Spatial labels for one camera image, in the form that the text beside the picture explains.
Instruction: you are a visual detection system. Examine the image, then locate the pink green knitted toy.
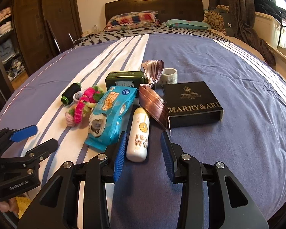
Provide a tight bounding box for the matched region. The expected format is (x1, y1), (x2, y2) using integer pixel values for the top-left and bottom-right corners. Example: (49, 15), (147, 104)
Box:
(65, 86), (104, 127)

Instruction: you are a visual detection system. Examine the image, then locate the white lotion bottle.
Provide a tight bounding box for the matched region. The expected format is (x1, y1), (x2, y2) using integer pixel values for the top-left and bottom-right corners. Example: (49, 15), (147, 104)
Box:
(126, 108), (150, 162)

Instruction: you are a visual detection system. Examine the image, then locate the patterned brown cushion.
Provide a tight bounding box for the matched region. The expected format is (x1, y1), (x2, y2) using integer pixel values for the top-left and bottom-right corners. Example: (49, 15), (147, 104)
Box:
(204, 5), (235, 37)

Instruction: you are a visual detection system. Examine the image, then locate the black thread spool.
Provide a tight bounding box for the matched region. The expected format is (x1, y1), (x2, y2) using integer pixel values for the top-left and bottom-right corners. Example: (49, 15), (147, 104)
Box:
(61, 83), (81, 105)

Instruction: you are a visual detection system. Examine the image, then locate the yellow fluffy left leg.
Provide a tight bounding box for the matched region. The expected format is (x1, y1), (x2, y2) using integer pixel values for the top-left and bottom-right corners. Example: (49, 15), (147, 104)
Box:
(15, 193), (31, 219)

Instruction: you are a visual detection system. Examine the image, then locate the white storage box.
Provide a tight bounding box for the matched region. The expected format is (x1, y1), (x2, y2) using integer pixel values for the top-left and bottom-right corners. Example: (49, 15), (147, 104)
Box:
(254, 12), (280, 49)

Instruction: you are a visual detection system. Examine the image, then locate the dark green tin box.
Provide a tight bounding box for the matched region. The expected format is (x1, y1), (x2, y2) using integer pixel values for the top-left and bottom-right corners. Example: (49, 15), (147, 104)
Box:
(105, 71), (148, 90)

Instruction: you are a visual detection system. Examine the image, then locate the black jacket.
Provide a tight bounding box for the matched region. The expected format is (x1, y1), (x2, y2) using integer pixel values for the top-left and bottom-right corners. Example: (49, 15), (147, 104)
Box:
(254, 0), (282, 23)

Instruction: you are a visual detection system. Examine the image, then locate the brown curtain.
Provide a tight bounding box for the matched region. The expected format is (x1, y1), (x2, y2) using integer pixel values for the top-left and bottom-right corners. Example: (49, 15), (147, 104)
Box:
(209, 0), (276, 68)

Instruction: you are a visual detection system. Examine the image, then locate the blue wet wipes pack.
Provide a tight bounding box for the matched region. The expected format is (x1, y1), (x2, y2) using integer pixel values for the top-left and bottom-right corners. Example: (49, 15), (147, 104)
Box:
(85, 86), (138, 152)

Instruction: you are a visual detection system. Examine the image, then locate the dark wooden wardrobe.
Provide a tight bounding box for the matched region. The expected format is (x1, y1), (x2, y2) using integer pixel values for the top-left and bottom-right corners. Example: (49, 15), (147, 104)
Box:
(0, 0), (82, 103)

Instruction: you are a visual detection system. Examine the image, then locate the blue white striped bedspread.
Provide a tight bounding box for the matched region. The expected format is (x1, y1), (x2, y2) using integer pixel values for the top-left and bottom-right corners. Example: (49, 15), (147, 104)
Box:
(0, 34), (286, 228)

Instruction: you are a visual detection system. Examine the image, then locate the white tape roll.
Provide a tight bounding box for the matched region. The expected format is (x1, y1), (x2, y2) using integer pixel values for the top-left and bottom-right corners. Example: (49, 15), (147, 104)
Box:
(160, 68), (178, 84)

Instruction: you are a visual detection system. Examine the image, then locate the black white zebra blanket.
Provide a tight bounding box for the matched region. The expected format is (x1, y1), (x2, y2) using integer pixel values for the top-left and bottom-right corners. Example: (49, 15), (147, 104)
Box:
(75, 24), (229, 48)

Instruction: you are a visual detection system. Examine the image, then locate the dark wooden headboard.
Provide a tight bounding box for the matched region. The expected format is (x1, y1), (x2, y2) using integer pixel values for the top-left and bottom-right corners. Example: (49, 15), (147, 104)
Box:
(105, 0), (204, 23)

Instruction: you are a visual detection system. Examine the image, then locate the teal pillow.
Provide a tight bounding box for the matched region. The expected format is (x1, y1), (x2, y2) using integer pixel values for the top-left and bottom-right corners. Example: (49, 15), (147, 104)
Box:
(162, 19), (211, 30)

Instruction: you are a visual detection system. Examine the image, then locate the plaid red blue pillow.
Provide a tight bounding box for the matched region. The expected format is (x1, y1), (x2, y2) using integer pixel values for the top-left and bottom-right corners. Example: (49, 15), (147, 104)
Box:
(104, 11), (160, 31)

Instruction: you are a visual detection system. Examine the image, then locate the black Marry box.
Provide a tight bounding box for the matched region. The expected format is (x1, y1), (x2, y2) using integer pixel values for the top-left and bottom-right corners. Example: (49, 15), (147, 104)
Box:
(162, 81), (224, 129)

